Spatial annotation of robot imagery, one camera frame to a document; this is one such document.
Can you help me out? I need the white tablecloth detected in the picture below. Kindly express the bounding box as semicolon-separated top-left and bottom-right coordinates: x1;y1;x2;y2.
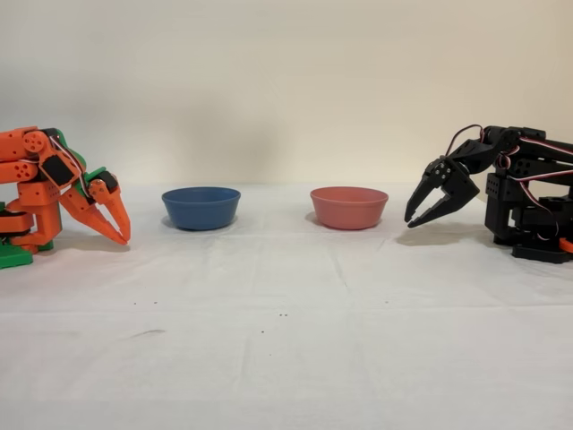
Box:
0;181;573;430

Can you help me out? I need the orange arm servo cable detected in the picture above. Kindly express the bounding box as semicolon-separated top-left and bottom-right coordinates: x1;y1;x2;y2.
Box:
46;129;91;192

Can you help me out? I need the black arm shoulder servo cable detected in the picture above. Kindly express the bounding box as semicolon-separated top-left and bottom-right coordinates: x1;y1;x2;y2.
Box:
494;133;573;241

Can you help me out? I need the pink bowl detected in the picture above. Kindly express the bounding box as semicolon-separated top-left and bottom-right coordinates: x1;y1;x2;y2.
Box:
310;185;389;231

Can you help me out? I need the blue bowl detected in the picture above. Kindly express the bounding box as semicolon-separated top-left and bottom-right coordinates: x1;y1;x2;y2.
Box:
161;186;242;232

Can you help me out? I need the black arm wrist servo cable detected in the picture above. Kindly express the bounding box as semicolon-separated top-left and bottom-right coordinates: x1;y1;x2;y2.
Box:
446;125;487;157

